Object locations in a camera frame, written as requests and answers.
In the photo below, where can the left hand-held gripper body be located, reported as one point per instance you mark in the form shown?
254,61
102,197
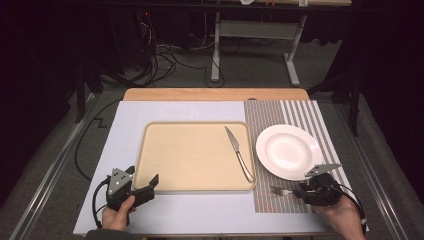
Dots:
118,190

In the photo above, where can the person's left hand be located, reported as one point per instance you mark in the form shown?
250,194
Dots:
115,218

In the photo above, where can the metal floor rail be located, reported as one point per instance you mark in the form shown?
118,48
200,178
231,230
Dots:
376,186
50,176

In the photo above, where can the grey striped placemat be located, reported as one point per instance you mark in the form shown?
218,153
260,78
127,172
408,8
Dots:
266,113

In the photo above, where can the white metal stand frame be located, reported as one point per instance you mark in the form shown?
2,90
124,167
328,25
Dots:
256,30

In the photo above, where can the person's right hand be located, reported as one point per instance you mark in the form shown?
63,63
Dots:
343,216

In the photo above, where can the silver fork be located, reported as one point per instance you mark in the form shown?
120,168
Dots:
281,191

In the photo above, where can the white round plate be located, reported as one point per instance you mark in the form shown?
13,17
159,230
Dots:
288,151

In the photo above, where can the black stand leg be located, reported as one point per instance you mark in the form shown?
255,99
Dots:
80,96
353,100

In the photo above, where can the beige plastic tray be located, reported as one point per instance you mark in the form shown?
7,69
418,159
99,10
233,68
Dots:
195,156

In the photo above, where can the silver table knife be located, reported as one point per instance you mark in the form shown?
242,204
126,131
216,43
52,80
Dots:
237,150

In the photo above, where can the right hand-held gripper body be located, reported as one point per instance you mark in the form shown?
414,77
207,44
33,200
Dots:
321,190

